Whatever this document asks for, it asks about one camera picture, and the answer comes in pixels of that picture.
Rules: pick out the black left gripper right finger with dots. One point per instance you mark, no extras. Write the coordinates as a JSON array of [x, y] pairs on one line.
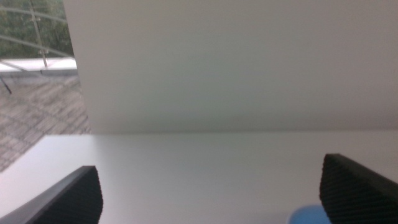
[[357, 196]]

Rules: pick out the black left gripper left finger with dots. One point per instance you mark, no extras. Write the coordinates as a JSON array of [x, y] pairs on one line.
[[74, 199]]

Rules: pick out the blue plastic cup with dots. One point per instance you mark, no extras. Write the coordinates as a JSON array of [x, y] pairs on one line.
[[306, 216]]

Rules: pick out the thin black rod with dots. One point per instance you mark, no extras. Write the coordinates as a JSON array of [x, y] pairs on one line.
[[5, 85]]

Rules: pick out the white window ledge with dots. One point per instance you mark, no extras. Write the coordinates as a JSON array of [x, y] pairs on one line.
[[46, 64]]

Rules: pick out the metal balcony railing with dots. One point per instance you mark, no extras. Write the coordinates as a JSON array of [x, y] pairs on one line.
[[36, 26]]

